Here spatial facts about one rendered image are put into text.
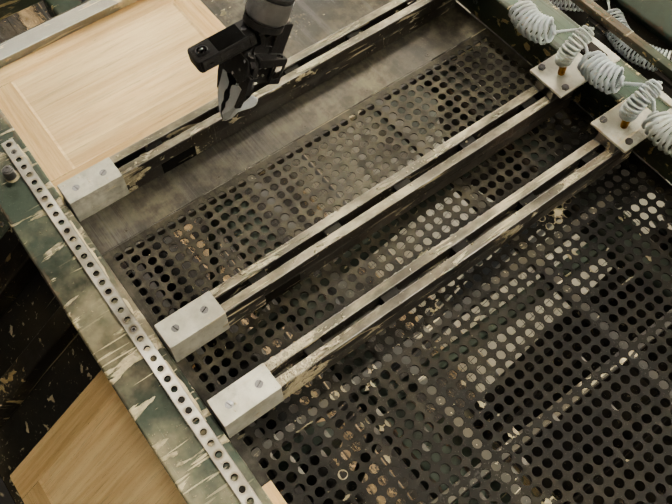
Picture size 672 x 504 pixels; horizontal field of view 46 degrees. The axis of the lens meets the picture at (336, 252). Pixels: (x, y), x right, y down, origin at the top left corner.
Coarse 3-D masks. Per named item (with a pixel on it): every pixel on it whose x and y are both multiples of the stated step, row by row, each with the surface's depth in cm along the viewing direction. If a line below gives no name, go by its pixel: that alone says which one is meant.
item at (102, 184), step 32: (416, 0) 195; (448, 0) 199; (352, 32) 190; (384, 32) 191; (288, 64) 184; (320, 64) 185; (352, 64) 193; (256, 96) 179; (288, 96) 186; (192, 128) 175; (224, 128) 179; (128, 160) 173; (160, 160) 173; (64, 192) 167; (96, 192) 168; (128, 192) 174
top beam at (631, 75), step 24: (480, 0) 196; (504, 0) 190; (504, 24) 193; (576, 24) 186; (528, 48) 190; (552, 48) 183; (624, 72) 178; (576, 96) 185; (600, 96) 179; (624, 96) 175; (648, 144) 174
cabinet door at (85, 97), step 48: (144, 0) 203; (192, 0) 202; (48, 48) 194; (96, 48) 195; (144, 48) 195; (0, 96) 187; (48, 96) 187; (96, 96) 187; (144, 96) 187; (192, 96) 187; (48, 144) 180; (96, 144) 180
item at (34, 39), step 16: (96, 0) 200; (112, 0) 200; (128, 0) 201; (64, 16) 197; (80, 16) 197; (96, 16) 198; (32, 32) 194; (48, 32) 194; (64, 32) 196; (0, 48) 192; (16, 48) 192; (32, 48) 193; (0, 64) 191
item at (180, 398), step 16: (0, 144) 175; (16, 144) 175; (16, 160) 173; (32, 176) 171; (32, 192) 169; (48, 192) 169; (48, 208) 167; (64, 224) 165; (64, 240) 163; (80, 240) 163; (80, 256) 161; (96, 272) 159; (112, 288) 157; (112, 304) 155; (144, 336) 152; (144, 352) 150; (176, 384) 147; (176, 400) 145; (192, 416) 144; (208, 432) 142; (208, 448) 141; (224, 448) 141; (224, 464) 140; (240, 480) 138; (240, 496) 137; (256, 496) 137
